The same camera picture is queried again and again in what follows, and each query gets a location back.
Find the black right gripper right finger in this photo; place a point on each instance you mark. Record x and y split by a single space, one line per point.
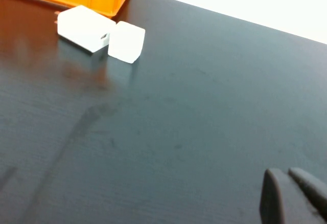
315 190

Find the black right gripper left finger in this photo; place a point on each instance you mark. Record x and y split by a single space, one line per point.
276 201

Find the white foam cube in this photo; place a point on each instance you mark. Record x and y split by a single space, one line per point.
126 42

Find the white USB wall charger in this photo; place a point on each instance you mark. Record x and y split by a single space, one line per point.
81 28

